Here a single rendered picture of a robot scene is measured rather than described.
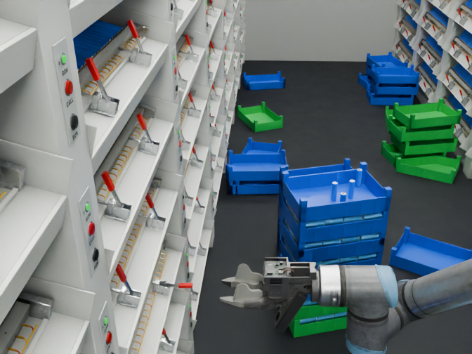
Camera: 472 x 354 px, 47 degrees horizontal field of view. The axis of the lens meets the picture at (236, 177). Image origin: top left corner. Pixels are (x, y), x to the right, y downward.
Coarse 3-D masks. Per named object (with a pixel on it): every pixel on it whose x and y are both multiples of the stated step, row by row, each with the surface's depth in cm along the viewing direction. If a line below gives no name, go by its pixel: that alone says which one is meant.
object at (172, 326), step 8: (176, 296) 162; (184, 296) 162; (176, 304) 163; (184, 304) 163; (168, 312) 159; (176, 312) 160; (184, 312) 161; (168, 320) 156; (176, 320) 157; (168, 328) 154; (176, 328) 155; (168, 336) 151; (176, 336) 152; (160, 344) 146; (168, 344) 146; (176, 344) 150; (160, 352) 146; (168, 352) 147
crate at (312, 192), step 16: (288, 176) 181; (304, 176) 184; (320, 176) 186; (336, 176) 187; (352, 176) 189; (368, 176) 186; (288, 192) 177; (304, 192) 184; (320, 192) 184; (368, 192) 184; (384, 192) 172; (304, 208) 166; (320, 208) 168; (336, 208) 169; (352, 208) 170; (368, 208) 172; (384, 208) 173
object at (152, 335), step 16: (176, 240) 152; (176, 256) 152; (160, 272) 144; (176, 272) 146; (160, 304) 134; (144, 320) 128; (160, 320) 130; (144, 336) 124; (160, 336) 125; (144, 352) 120
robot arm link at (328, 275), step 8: (320, 272) 116; (328, 272) 116; (336, 272) 116; (320, 280) 115; (328, 280) 115; (336, 280) 115; (320, 288) 115; (328, 288) 115; (336, 288) 115; (320, 296) 115; (328, 296) 115; (336, 296) 115; (320, 304) 117; (328, 304) 116; (336, 304) 116
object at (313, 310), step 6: (306, 306) 186; (312, 306) 186; (318, 306) 187; (300, 312) 186; (306, 312) 187; (312, 312) 187; (318, 312) 188; (324, 312) 189; (330, 312) 189; (336, 312) 190; (342, 312) 191; (294, 318) 187; (300, 318) 187
